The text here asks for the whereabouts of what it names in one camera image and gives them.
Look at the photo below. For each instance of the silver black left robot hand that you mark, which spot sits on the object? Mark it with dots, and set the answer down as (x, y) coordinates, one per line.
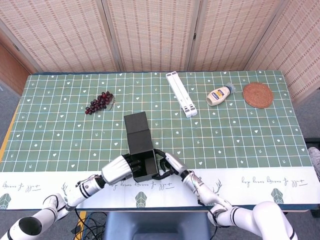
(116, 171)

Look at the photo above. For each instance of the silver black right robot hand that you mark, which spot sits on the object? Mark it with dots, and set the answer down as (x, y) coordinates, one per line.
(176, 163)

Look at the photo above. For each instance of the black folding cardboard box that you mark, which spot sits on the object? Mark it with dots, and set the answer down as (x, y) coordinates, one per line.
(138, 140)

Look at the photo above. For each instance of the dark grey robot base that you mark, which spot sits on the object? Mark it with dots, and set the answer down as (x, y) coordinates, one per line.
(157, 225)

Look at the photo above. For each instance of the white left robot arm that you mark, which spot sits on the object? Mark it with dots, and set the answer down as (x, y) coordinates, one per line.
(85, 190)

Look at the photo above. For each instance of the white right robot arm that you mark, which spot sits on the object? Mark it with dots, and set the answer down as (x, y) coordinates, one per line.
(205, 192)

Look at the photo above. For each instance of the green grid tablecloth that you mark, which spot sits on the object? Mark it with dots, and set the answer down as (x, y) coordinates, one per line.
(62, 137)

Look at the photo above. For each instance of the white folding stand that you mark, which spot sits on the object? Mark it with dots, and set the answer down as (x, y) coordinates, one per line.
(181, 93)

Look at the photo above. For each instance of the dark red grape bunch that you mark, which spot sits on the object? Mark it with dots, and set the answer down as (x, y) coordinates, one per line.
(98, 102)

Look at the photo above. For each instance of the mayonnaise squeeze bottle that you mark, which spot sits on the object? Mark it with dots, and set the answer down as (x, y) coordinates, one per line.
(217, 96)

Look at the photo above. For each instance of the round woven brown coaster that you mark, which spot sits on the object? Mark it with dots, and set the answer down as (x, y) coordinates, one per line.
(258, 95)

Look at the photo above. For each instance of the bamboo folding screen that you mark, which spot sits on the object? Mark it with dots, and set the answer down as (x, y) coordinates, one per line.
(150, 32)

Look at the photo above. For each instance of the grey white shoe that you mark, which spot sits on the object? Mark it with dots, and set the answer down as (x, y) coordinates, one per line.
(315, 156)

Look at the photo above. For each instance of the orange brown wooden door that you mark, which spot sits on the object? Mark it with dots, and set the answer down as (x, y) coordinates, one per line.
(10, 72)

